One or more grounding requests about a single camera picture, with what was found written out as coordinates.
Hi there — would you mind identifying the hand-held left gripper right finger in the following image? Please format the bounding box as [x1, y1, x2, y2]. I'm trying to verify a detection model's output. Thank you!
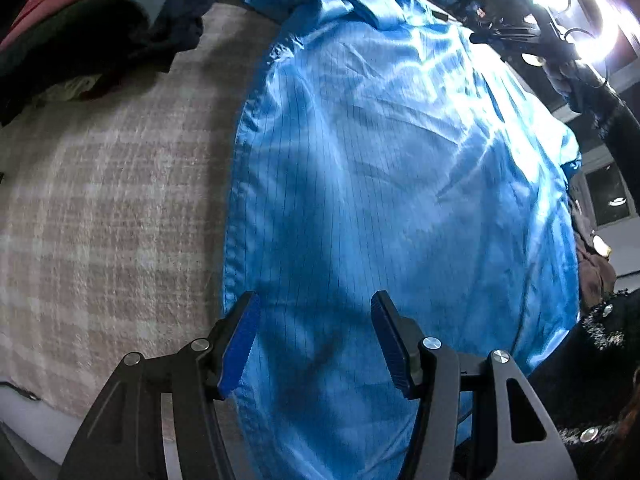
[370, 290, 576, 480]

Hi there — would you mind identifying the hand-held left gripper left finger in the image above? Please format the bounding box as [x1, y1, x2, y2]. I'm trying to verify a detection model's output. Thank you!
[59, 290, 262, 480]

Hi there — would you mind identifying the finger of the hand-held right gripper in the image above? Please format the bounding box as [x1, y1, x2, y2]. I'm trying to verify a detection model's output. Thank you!
[469, 25, 538, 53]

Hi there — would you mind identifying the blue pinstriped zip jacket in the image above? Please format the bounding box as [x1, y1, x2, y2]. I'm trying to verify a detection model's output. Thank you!
[220, 0, 583, 480]

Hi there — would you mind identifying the person's right hand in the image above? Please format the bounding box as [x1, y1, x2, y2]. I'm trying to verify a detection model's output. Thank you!
[545, 57, 581, 111]

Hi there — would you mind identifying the person's black tweed jacket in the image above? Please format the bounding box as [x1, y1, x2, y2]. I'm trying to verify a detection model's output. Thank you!
[525, 287, 640, 480]

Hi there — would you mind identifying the brown cloth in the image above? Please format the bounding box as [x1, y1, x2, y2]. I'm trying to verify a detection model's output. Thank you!
[570, 195, 618, 311]

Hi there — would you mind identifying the grey garment with elastic trim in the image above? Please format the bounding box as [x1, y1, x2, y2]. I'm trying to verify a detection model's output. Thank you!
[0, 0, 181, 121]

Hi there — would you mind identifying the white ring light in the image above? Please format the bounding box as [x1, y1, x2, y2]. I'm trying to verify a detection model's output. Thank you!
[520, 0, 636, 78]

